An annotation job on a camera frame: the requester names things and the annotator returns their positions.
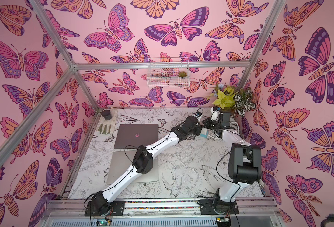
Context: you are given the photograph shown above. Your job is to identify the teal power strip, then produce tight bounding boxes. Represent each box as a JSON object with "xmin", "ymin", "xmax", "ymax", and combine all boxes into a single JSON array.
[{"xmin": 200, "ymin": 128, "xmax": 209, "ymax": 138}]

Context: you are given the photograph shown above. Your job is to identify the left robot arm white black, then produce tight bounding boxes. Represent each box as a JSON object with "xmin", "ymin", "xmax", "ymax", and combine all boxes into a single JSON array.
[{"xmin": 84, "ymin": 108, "xmax": 203, "ymax": 218}]

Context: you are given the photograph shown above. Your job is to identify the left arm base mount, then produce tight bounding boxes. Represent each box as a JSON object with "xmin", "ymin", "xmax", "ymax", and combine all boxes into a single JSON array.
[{"xmin": 84, "ymin": 201, "xmax": 125, "ymax": 217}]

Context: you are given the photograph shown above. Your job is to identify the dark grey laptop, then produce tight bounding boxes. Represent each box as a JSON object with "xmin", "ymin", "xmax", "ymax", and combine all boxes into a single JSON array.
[{"xmin": 114, "ymin": 124, "xmax": 158, "ymax": 149}]

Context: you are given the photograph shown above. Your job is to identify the white charger cable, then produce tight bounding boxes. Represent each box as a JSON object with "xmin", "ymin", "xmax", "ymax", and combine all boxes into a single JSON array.
[{"xmin": 158, "ymin": 127, "xmax": 202, "ymax": 159}]

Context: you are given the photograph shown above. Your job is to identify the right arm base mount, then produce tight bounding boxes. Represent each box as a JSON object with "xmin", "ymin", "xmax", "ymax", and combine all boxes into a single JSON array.
[{"xmin": 197, "ymin": 199, "xmax": 239, "ymax": 215}]

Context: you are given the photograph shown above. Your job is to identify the glass vase with flowers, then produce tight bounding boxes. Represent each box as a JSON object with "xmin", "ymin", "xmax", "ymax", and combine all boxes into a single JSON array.
[{"xmin": 212, "ymin": 83, "xmax": 256, "ymax": 117}]

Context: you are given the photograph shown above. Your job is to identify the green clips on tray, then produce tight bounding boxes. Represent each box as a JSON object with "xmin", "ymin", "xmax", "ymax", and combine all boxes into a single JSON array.
[{"xmin": 98, "ymin": 124, "xmax": 112, "ymax": 135}]

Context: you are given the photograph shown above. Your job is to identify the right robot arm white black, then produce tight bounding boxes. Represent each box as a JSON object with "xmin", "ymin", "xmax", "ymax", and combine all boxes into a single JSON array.
[{"xmin": 204, "ymin": 107, "xmax": 262, "ymax": 206}]

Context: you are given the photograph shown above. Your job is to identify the small succulent plant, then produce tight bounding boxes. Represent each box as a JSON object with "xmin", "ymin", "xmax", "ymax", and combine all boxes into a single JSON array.
[{"xmin": 178, "ymin": 71, "xmax": 188, "ymax": 77}]

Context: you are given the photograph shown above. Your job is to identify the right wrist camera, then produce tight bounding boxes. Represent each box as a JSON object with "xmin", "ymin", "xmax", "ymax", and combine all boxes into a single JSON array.
[{"xmin": 211, "ymin": 109, "xmax": 221, "ymax": 122}]

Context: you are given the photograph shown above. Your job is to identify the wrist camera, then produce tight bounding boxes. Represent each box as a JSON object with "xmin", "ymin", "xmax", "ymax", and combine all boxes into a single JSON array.
[
  {"xmin": 194, "ymin": 110, "xmax": 203, "ymax": 119},
  {"xmin": 211, "ymin": 109, "xmax": 221, "ymax": 122}
]

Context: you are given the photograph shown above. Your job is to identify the white wire basket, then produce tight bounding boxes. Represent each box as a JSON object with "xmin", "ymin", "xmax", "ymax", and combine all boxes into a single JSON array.
[{"xmin": 145, "ymin": 57, "xmax": 191, "ymax": 89}]

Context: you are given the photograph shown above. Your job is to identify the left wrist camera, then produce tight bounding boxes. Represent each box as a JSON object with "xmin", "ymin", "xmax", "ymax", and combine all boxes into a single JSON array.
[{"xmin": 194, "ymin": 110, "xmax": 203, "ymax": 119}]

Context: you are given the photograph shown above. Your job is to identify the silver laptop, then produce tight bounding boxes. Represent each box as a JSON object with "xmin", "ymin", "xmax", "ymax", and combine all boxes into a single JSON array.
[{"xmin": 104, "ymin": 151, "xmax": 158, "ymax": 187}]

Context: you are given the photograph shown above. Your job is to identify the black round speaker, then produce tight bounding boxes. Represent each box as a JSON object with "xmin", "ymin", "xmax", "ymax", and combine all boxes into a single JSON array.
[{"xmin": 101, "ymin": 109, "xmax": 113, "ymax": 121}]

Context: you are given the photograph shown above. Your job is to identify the aluminium frame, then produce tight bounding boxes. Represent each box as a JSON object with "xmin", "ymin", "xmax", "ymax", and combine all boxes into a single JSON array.
[{"xmin": 0, "ymin": 0, "xmax": 287, "ymax": 185}]

